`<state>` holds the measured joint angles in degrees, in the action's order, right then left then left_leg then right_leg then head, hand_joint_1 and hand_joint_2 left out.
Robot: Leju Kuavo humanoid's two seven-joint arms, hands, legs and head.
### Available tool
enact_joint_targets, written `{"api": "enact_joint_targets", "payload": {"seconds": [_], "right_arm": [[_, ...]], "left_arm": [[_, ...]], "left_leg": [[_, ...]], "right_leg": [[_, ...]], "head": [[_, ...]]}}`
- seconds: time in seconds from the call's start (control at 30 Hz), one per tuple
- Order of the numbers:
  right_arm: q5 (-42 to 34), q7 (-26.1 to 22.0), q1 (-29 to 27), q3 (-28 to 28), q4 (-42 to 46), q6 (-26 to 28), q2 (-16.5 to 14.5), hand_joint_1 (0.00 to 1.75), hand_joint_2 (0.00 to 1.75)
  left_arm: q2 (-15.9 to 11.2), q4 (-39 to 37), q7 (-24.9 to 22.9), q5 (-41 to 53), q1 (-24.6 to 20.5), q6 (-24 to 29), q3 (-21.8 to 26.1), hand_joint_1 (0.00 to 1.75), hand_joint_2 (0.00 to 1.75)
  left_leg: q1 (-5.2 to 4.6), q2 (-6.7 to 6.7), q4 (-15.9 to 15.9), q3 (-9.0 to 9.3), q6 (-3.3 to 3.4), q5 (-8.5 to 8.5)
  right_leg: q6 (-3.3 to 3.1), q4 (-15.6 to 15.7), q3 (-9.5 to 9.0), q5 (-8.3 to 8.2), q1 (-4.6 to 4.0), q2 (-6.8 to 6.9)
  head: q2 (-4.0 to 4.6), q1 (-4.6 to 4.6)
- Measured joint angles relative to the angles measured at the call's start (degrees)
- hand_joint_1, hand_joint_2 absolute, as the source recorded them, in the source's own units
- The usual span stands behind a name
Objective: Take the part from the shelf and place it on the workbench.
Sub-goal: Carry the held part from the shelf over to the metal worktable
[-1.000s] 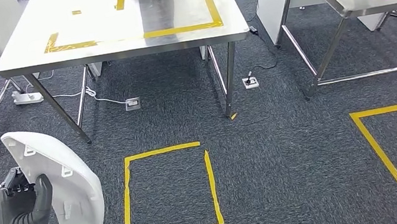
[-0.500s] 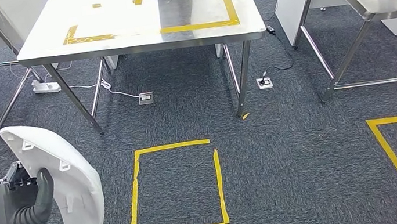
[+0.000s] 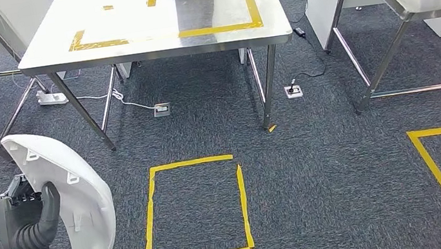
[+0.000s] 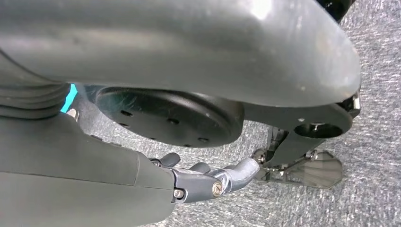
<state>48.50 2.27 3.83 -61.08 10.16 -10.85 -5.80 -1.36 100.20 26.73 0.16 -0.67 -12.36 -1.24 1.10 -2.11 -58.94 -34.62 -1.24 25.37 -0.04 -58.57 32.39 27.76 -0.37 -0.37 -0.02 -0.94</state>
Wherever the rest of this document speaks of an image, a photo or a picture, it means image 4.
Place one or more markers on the black round robot joint disc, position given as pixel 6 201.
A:
pixel 169 119

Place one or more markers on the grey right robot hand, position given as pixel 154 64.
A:
pixel 156 40

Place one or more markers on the black robot leg bracket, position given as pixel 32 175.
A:
pixel 297 147

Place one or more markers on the grey robot foot plate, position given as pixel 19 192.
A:
pixel 319 172

